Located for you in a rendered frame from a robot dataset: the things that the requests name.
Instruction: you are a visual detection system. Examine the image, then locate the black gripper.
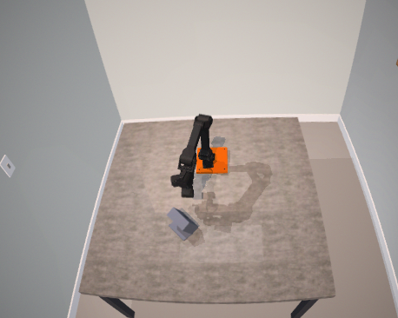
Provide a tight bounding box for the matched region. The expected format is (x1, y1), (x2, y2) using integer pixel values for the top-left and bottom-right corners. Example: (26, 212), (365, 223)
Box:
(182, 176), (194, 198)

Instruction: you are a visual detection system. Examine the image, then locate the grey sloped panel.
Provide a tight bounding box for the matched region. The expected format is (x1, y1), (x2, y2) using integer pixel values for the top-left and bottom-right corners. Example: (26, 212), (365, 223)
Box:
(167, 207), (198, 241)

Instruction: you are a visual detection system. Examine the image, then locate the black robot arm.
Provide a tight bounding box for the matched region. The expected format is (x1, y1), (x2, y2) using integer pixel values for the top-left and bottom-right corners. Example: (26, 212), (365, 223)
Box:
(170, 115), (216, 188)

